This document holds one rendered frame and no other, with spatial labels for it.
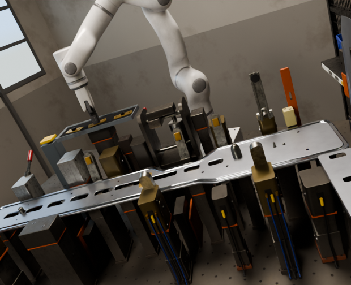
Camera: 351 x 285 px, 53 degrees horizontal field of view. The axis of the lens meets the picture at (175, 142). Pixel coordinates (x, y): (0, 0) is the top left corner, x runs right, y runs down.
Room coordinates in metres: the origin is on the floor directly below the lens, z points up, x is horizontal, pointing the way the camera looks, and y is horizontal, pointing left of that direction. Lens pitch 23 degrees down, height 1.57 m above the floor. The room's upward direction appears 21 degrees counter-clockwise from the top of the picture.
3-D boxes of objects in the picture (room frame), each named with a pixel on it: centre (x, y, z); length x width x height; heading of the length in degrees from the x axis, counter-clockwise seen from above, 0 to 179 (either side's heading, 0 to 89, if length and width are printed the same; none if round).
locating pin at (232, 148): (1.05, -0.18, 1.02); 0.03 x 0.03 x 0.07
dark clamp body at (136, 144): (1.35, 0.13, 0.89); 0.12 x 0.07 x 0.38; 166
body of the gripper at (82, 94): (1.50, 0.29, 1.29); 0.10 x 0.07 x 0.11; 5
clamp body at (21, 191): (1.45, 0.68, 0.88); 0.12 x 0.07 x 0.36; 166
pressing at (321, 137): (1.13, 0.17, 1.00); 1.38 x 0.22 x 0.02; 76
